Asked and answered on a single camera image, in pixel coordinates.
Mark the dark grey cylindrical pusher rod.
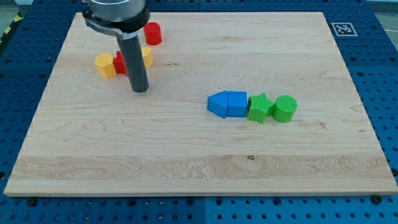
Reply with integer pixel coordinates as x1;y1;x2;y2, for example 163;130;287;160
118;35;149;93

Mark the yellow heart block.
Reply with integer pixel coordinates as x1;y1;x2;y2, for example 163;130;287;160
141;47;154;68

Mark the red star block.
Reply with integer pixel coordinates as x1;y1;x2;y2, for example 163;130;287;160
113;51;127;75

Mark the red cylinder block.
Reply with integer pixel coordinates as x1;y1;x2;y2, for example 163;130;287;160
144;22;162;45

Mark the yellow hexagon block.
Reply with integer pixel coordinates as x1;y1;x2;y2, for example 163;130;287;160
95;53;117;78

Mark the blue triangle block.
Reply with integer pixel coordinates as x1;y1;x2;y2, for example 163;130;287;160
207;90;228;119

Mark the blue cube block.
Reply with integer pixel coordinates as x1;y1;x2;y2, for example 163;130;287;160
226;91;248;118

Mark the wooden board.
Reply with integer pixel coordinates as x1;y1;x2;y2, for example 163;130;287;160
4;12;397;197

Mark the green star block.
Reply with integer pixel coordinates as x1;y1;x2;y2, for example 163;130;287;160
248;93;275;124

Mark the green cylinder block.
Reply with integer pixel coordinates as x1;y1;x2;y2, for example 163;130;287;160
272;95;298;123

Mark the white fiducial marker tag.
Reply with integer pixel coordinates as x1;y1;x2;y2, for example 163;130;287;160
331;22;358;37

